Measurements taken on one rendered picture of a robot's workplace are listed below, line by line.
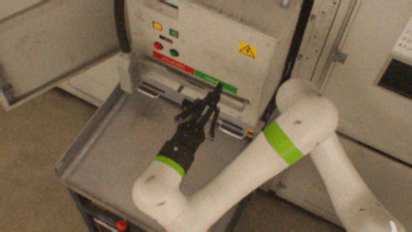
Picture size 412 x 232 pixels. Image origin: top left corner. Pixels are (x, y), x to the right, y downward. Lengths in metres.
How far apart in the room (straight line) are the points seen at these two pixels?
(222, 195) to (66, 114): 1.77
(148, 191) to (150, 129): 0.61
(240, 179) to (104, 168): 0.65
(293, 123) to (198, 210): 0.33
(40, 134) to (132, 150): 1.18
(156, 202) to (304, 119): 0.41
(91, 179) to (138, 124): 0.26
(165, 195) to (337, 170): 0.53
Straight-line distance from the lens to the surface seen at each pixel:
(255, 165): 1.23
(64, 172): 1.76
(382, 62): 1.57
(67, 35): 1.85
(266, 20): 1.39
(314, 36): 1.60
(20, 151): 2.85
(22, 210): 2.70
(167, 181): 1.24
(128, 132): 1.80
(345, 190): 1.51
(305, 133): 1.21
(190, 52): 1.57
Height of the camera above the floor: 2.41
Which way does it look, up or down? 59 degrees down
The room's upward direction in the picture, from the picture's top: 4 degrees clockwise
